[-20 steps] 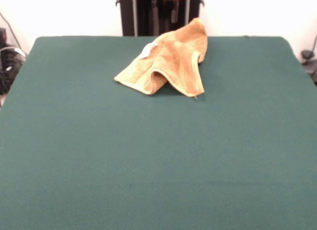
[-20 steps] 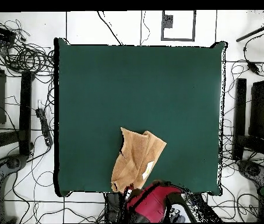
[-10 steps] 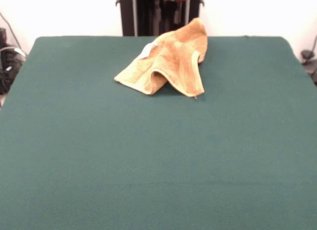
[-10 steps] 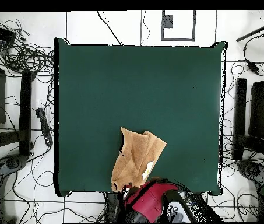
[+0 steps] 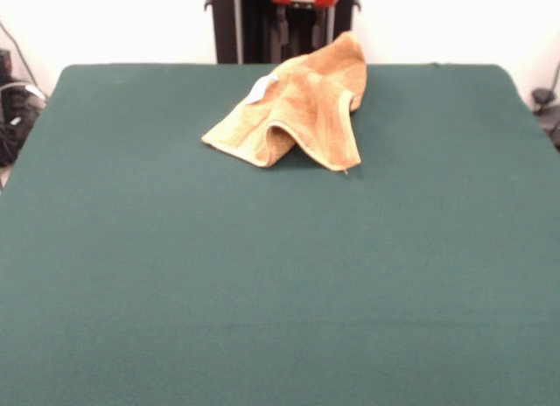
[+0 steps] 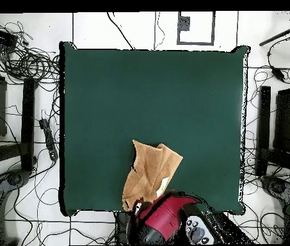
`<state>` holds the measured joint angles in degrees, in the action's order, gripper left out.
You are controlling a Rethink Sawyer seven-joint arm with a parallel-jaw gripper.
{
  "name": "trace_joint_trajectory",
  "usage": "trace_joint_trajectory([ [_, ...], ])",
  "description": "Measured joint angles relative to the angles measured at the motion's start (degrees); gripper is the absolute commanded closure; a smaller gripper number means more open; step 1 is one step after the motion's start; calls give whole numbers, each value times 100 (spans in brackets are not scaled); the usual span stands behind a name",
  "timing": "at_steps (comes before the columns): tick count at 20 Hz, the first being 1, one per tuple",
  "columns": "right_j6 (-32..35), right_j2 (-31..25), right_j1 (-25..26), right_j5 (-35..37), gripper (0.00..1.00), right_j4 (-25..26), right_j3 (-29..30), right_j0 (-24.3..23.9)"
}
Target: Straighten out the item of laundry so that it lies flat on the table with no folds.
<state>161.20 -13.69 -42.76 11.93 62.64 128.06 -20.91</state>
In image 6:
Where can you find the tan terry towel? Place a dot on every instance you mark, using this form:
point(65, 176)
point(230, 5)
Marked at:
point(149, 169)

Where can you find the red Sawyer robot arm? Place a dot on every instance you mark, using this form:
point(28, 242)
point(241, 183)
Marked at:
point(167, 217)

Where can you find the dark green table cloth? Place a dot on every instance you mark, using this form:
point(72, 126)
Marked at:
point(108, 102)

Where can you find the black power strip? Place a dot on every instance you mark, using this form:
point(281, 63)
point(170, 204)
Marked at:
point(49, 138)

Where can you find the dark grey square plate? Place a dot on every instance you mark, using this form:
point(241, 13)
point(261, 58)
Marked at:
point(184, 23)

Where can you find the black power adapter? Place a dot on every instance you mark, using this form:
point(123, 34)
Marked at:
point(277, 73)

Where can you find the black electronics box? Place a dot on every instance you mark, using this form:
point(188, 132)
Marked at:
point(0, 37)

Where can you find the black tripod pole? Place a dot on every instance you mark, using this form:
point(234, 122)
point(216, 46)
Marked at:
point(277, 37)

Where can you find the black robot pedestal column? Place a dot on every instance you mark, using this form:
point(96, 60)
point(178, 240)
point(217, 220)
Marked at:
point(121, 228)

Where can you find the grey pedestal leg with caster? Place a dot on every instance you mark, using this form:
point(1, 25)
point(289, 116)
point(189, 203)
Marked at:
point(14, 179)
point(279, 187)

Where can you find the black metal frame stand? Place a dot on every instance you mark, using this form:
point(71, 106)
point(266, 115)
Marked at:
point(28, 123)
point(263, 128)

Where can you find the grey square floor frame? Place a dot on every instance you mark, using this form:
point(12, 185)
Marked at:
point(178, 38)

